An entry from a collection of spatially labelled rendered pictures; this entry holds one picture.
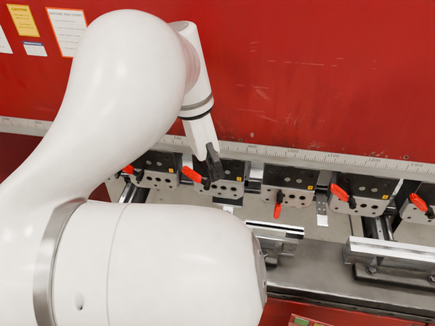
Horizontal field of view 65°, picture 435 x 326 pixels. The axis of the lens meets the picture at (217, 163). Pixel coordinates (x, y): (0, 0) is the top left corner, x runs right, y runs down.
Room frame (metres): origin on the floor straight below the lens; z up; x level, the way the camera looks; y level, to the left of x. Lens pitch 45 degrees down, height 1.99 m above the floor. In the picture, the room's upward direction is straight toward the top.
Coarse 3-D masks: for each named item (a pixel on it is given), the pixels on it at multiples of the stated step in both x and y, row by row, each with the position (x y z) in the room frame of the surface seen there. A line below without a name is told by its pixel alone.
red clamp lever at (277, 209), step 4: (280, 192) 0.63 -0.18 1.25; (276, 196) 0.62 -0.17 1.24; (280, 196) 0.62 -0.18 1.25; (276, 200) 0.61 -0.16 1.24; (280, 200) 0.60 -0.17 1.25; (276, 204) 0.61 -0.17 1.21; (280, 204) 0.61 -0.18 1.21; (276, 208) 0.61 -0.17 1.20; (280, 208) 0.61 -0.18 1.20; (276, 212) 0.61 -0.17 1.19; (276, 216) 0.61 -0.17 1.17
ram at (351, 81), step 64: (0, 0) 0.76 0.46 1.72; (64, 0) 0.73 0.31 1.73; (128, 0) 0.71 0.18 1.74; (192, 0) 0.69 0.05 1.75; (256, 0) 0.67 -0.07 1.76; (320, 0) 0.65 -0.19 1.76; (384, 0) 0.63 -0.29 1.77; (0, 64) 0.77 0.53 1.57; (64, 64) 0.74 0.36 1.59; (256, 64) 0.66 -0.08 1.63; (320, 64) 0.64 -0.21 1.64; (384, 64) 0.62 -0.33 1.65; (0, 128) 0.79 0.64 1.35; (256, 128) 0.66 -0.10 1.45; (320, 128) 0.64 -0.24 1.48; (384, 128) 0.61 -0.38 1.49
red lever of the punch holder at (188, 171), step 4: (184, 168) 0.66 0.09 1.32; (188, 168) 0.66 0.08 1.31; (184, 172) 0.65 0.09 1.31; (188, 172) 0.65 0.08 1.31; (192, 172) 0.66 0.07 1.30; (196, 172) 0.67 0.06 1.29; (188, 176) 0.65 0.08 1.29; (192, 176) 0.65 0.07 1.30; (196, 176) 0.65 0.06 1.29; (200, 176) 0.66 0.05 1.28; (196, 180) 0.65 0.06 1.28; (200, 180) 0.65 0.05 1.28; (204, 180) 0.66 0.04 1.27; (208, 180) 0.66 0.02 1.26; (204, 184) 0.65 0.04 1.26; (208, 184) 0.65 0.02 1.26; (204, 188) 0.64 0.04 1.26; (208, 188) 0.64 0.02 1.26
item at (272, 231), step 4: (252, 228) 0.68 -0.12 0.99; (256, 228) 0.68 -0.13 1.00; (260, 228) 0.68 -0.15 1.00; (264, 228) 0.68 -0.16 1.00; (268, 228) 0.68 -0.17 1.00; (272, 228) 0.68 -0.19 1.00; (252, 232) 0.68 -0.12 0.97; (256, 232) 0.68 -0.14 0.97; (260, 232) 0.68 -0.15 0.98; (264, 232) 0.68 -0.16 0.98; (268, 232) 0.67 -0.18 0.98; (272, 232) 0.67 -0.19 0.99; (276, 232) 0.67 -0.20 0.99; (280, 232) 0.67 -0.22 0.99; (284, 232) 0.66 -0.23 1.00; (280, 236) 0.67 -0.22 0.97; (284, 236) 0.66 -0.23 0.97
